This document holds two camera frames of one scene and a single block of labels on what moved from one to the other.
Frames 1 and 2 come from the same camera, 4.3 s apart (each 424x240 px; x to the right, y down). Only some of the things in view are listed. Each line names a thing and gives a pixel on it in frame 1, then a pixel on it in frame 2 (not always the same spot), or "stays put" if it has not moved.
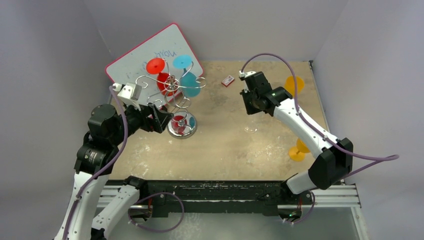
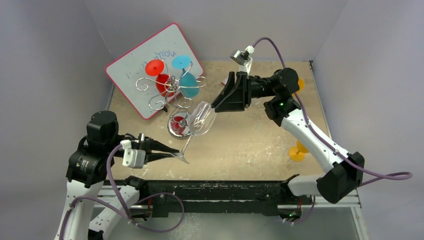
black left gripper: [160, 119] to [149, 144]
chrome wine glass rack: [181, 124] stays put
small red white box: [227, 81] stays put
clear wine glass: [251, 127] to [202, 117]
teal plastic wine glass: [190, 84] stays put
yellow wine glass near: [297, 153] stays put
